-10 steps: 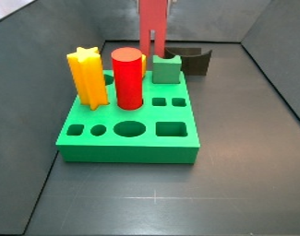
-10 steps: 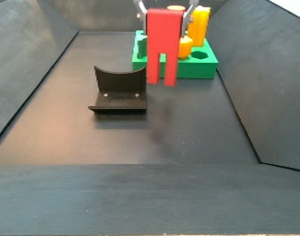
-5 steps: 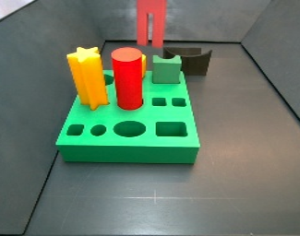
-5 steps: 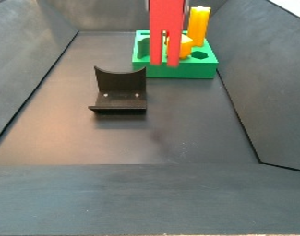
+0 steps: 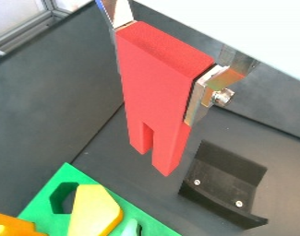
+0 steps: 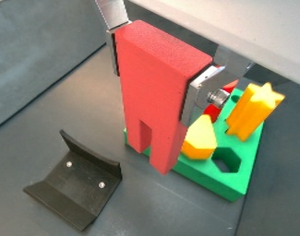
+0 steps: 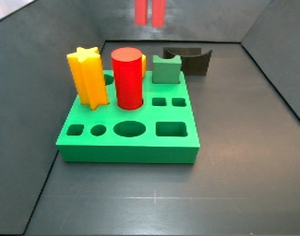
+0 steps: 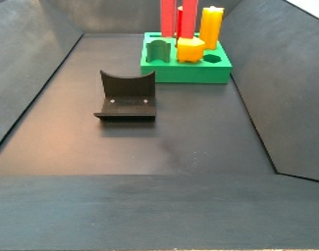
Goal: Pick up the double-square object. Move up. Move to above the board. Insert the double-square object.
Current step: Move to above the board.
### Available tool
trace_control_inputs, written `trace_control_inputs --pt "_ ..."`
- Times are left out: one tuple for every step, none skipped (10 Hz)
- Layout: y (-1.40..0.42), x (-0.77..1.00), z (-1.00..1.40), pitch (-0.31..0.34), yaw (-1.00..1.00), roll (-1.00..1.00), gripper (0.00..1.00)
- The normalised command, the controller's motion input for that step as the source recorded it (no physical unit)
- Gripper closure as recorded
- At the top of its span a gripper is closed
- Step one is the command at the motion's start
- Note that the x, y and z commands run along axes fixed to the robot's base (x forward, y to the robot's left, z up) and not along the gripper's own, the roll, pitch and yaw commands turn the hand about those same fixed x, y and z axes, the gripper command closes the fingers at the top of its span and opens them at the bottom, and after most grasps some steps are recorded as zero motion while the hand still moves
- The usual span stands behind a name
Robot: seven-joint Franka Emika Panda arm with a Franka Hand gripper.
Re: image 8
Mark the red double-square block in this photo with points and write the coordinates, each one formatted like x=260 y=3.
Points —
x=168 y=10

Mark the green shape-sorter board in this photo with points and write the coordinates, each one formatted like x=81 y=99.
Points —
x=211 y=70

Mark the black curved holder stand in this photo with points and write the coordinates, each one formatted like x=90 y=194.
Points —
x=129 y=97

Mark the green arch block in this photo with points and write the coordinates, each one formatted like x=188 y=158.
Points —
x=159 y=51

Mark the orange-yellow hexagon block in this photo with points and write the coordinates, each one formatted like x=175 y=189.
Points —
x=189 y=49

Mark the red cylinder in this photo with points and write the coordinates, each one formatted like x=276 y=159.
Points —
x=179 y=22

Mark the yellow star prism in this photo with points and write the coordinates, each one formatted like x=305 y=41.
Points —
x=211 y=26

